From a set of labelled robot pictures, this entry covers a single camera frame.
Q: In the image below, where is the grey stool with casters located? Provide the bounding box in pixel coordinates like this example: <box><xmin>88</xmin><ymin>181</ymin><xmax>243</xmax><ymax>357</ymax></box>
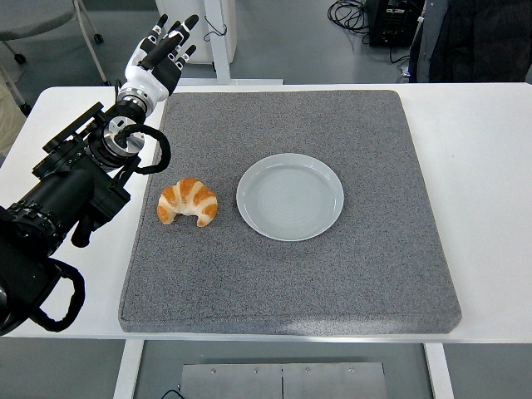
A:
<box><xmin>0</xmin><ymin>0</ymin><xmax>111</xmax><ymax>86</ymax></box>

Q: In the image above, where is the beige fabric object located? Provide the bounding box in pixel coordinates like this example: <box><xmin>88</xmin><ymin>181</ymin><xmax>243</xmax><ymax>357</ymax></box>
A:
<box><xmin>0</xmin><ymin>74</ymin><xmax>27</xmax><ymax>157</ymax></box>

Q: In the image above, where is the white pedestal column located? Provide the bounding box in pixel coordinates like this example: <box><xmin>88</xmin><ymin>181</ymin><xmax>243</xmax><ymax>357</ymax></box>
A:
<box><xmin>176</xmin><ymin>0</ymin><xmax>284</xmax><ymax>86</ymax></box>

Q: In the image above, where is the thin black cable on column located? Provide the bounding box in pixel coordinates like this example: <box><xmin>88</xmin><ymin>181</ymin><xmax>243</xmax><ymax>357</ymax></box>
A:
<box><xmin>203</xmin><ymin>15</ymin><xmax>229</xmax><ymax>42</ymax></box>

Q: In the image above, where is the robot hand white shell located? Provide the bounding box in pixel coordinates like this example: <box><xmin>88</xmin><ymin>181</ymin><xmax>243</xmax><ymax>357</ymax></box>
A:
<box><xmin>118</xmin><ymin>13</ymin><xmax>200</xmax><ymax>107</ymax></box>

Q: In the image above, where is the white tube frame with caster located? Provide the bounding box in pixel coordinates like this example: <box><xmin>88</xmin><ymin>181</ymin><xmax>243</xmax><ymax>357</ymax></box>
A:
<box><xmin>0</xmin><ymin>41</ymin><xmax>32</xmax><ymax>117</ymax></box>

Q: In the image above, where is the golden croissant bread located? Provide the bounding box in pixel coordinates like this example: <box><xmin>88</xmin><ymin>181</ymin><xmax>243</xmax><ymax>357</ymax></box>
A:
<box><xmin>156</xmin><ymin>177</ymin><xmax>219</xmax><ymax>228</ymax></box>

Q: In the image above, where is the grey metal plate with screws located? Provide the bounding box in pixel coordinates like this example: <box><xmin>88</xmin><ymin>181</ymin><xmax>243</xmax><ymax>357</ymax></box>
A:
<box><xmin>180</xmin><ymin>362</ymin><xmax>390</xmax><ymax>399</ymax></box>

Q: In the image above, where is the black electronics box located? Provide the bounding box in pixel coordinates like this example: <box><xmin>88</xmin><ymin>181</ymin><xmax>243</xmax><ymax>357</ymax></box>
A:
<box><xmin>365</xmin><ymin>0</ymin><xmax>427</xmax><ymax>47</ymax></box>

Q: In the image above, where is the white cabinet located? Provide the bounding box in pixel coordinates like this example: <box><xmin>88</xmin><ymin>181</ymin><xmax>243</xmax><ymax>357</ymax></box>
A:
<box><xmin>155</xmin><ymin>0</ymin><xmax>238</xmax><ymax>66</ymax></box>

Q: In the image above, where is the grey speckled mat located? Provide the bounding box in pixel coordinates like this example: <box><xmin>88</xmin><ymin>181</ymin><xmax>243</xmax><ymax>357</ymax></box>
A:
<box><xmin>118</xmin><ymin>90</ymin><xmax>463</xmax><ymax>336</ymax></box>

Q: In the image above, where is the black floor cable bundle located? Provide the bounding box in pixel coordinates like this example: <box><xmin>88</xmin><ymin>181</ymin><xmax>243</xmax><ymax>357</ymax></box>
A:
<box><xmin>327</xmin><ymin>0</ymin><xmax>373</xmax><ymax>45</ymax></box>

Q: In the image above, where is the white table leg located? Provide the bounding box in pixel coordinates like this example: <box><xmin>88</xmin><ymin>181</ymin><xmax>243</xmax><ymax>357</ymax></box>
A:
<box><xmin>423</xmin><ymin>343</ymin><xmax>455</xmax><ymax>399</ymax></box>
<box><xmin>112</xmin><ymin>339</ymin><xmax>145</xmax><ymax>399</ymax></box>

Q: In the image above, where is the pale grey round plate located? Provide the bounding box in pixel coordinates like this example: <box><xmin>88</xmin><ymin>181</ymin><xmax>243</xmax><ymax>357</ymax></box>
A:
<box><xmin>235</xmin><ymin>153</ymin><xmax>346</xmax><ymax>242</ymax></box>

